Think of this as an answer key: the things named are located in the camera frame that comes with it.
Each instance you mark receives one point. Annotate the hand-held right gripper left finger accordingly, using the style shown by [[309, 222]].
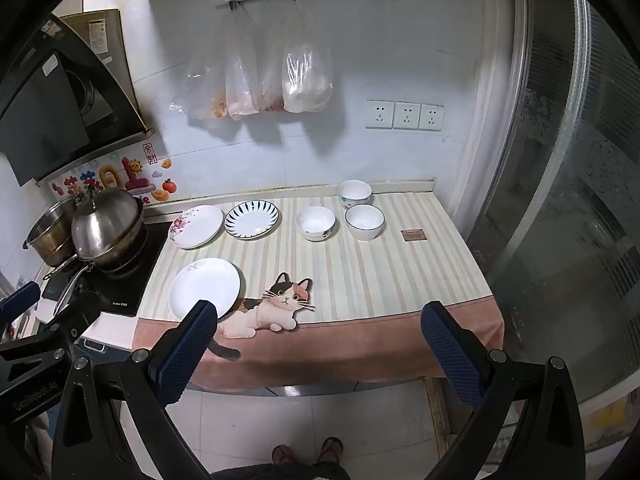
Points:
[[189, 352]]

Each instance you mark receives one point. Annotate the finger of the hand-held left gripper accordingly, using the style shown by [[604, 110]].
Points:
[[20, 298], [75, 312]]

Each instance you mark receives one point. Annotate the plain white plate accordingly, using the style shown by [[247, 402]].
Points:
[[202, 287]]

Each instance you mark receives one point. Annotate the white bowl with floral print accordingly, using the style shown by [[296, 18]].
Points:
[[315, 221]]

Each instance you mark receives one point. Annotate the black range hood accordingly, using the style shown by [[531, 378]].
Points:
[[50, 110]]

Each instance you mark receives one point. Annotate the white bowl with blue rim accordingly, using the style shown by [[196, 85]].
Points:
[[364, 220]]

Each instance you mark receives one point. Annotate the striped tablecloth with cat print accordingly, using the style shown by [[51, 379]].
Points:
[[360, 280]]

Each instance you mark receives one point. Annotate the steel stockpot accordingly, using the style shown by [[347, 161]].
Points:
[[47, 232]]

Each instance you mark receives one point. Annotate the white wall socket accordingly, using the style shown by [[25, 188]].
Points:
[[407, 116], [431, 117], [379, 115]]

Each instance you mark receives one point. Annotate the person's dark clothing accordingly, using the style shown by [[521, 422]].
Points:
[[280, 472]]

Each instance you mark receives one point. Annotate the white plate with pink flowers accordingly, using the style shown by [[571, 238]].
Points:
[[197, 226]]

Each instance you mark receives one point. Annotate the black induction cooktop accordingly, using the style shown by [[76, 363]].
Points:
[[127, 290]]

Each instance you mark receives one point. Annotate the white plate with blue stripes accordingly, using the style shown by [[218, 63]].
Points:
[[251, 219]]

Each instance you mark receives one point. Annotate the steel frying pan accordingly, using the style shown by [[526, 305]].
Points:
[[122, 260]]

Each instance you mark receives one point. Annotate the steel pot with lid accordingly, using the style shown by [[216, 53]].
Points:
[[105, 222]]

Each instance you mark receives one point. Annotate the white bowl with blue print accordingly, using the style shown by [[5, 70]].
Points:
[[354, 191]]

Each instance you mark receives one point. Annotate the sliding glass door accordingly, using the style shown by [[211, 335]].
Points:
[[550, 210]]

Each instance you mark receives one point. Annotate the group of colourful wall stickers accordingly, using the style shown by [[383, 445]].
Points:
[[112, 177]]

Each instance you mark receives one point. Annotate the clear plastic bag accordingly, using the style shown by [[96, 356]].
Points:
[[307, 82], [205, 85], [241, 90]]

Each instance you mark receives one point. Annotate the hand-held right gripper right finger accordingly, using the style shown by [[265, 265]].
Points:
[[450, 355]]

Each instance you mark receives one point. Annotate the brown label patch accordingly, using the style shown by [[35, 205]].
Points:
[[413, 235]]

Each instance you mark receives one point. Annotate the brown sandal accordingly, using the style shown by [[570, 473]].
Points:
[[282, 455], [331, 450]]

